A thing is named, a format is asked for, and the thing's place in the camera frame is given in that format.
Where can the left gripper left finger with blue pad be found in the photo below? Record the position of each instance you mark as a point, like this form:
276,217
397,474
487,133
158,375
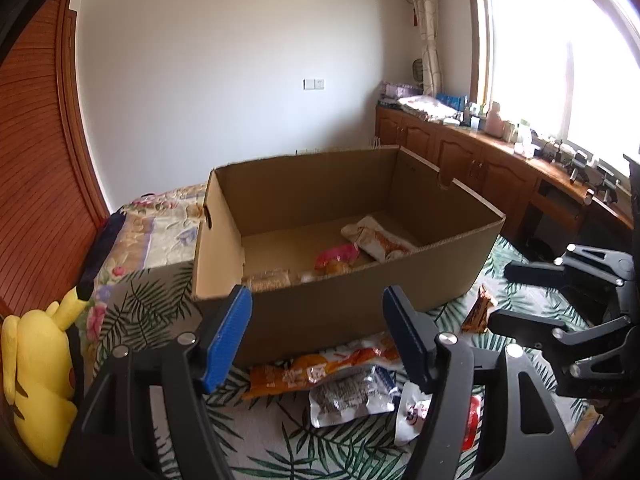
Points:
112,436

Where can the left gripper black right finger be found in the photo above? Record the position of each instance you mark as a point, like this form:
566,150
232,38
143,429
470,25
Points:
522,435

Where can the orange foil snack wrapper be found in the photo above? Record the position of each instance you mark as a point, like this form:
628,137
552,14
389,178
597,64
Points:
476,322

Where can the silver printed snack pouch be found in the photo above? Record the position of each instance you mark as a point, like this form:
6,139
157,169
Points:
371,391

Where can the long orange silver snack packet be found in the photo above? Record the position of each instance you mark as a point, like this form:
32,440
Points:
312,370

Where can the brown cracker bar packet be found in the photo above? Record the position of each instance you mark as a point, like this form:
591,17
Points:
267,280

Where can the pink snack packet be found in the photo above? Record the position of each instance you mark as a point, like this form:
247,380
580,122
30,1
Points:
346,252

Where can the white orange snack pouch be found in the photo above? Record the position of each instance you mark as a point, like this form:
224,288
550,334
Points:
368,235

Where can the chicken feet snack packet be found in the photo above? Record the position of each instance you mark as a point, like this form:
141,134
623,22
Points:
415,407

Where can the bread roll clear packet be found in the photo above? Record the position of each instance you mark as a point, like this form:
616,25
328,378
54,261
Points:
337,267

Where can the yellow plush toy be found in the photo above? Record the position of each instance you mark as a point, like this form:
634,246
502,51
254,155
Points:
38,375

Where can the wooden cabinet counter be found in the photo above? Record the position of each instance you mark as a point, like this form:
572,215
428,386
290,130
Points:
545,211

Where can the floral quilt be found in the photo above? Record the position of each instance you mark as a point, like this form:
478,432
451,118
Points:
154,230

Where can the wooden wardrobe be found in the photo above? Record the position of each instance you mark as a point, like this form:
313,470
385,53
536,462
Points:
52,208

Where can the pink bottle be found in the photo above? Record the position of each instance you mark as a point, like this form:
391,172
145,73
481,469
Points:
494,123

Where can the brown cardboard box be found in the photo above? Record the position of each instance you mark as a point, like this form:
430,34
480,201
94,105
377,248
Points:
317,237

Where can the folded floral cloth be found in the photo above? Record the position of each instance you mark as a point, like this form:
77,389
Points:
429,109

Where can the window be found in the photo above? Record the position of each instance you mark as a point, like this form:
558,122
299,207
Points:
568,68

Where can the patterned curtain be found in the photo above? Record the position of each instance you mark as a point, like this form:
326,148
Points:
427,16

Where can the wall light switch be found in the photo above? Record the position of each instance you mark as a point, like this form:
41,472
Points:
313,84

